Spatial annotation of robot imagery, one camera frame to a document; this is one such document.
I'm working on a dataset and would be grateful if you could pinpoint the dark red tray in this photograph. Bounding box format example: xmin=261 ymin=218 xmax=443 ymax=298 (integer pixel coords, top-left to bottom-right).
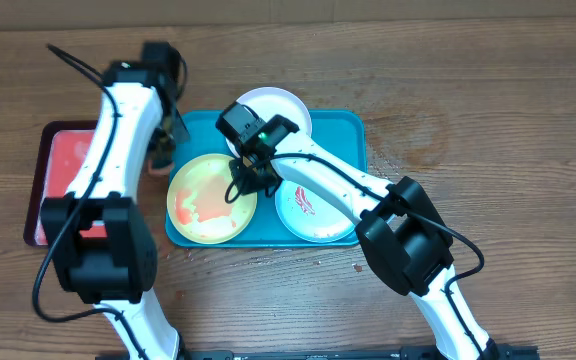
xmin=23 ymin=120 xmax=96 ymax=246

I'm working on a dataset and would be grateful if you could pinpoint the yellow-green plate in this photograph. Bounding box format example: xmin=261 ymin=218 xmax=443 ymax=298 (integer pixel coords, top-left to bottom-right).
xmin=167 ymin=153 xmax=257 ymax=245

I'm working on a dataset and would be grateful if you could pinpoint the light blue plate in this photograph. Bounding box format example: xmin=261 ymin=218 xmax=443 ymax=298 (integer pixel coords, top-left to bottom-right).
xmin=275 ymin=181 xmax=358 ymax=246

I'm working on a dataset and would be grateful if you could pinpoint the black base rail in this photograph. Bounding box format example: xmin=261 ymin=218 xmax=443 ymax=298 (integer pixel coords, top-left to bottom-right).
xmin=95 ymin=344 xmax=540 ymax=360

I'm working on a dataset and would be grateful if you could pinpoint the white plate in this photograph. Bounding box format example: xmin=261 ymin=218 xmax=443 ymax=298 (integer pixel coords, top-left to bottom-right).
xmin=236 ymin=87 xmax=312 ymax=141

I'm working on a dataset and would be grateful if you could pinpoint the teal plastic serving tray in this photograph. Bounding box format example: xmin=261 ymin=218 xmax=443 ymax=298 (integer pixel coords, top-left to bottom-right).
xmin=172 ymin=109 xmax=367 ymax=248

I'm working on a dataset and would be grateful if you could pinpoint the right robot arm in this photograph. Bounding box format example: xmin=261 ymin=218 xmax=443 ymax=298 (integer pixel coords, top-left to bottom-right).
xmin=216 ymin=102 xmax=499 ymax=359

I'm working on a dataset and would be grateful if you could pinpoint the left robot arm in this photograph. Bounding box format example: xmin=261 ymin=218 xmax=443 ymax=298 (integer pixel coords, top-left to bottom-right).
xmin=31 ymin=42 xmax=189 ymax=359

